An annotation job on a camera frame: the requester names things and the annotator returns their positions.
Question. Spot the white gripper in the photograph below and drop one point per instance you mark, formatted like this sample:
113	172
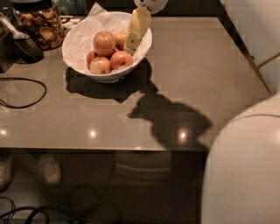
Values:
151	5

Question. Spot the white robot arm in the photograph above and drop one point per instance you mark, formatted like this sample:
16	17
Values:
236	181

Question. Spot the white ceramic bowl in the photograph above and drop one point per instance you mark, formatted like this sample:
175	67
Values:
138	56

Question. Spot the hidden left red apple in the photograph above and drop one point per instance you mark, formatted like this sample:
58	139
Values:
91	56

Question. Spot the white paper bowl liner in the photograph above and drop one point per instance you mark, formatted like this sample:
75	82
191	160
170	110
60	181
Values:
80	40

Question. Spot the small items behind bowl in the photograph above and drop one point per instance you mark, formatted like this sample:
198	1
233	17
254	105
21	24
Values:
69	22

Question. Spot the glass jar of dried chips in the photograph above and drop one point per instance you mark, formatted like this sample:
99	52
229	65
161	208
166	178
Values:
41	20

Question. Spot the black appliance with scoop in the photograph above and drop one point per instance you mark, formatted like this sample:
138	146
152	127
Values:
26	48

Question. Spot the white shoe under table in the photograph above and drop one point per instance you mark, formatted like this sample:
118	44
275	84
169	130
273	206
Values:
50	169

